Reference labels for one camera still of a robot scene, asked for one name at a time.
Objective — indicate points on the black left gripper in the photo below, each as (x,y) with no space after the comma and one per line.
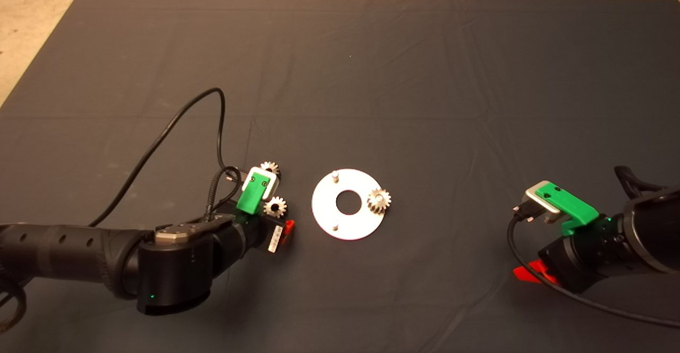
(249,233)

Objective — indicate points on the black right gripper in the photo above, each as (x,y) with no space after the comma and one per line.
(584,257)

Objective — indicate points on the small steel planetary gear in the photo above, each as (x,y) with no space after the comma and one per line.
(264,166)
(373,204)
(268,210)

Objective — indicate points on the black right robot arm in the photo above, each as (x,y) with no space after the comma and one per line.
(653,230)

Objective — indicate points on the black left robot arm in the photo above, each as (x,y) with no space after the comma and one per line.
(79,246)

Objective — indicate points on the dark grey table cloth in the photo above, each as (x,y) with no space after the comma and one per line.
(372,76)

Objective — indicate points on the white round base plate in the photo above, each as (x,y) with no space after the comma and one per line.
(324,209)

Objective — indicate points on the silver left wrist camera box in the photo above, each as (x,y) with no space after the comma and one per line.
(273,185)

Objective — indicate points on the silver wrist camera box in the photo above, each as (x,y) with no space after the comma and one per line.
(531,196)
(273,185)

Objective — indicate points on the green left camera mount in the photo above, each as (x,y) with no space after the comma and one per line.
(247,201)

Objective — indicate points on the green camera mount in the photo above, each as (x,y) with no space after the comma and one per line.
(574,207)
(247,201)

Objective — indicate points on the green right camera mount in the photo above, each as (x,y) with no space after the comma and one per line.
(574,207)

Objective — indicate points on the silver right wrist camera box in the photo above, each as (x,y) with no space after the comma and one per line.
(531,196)

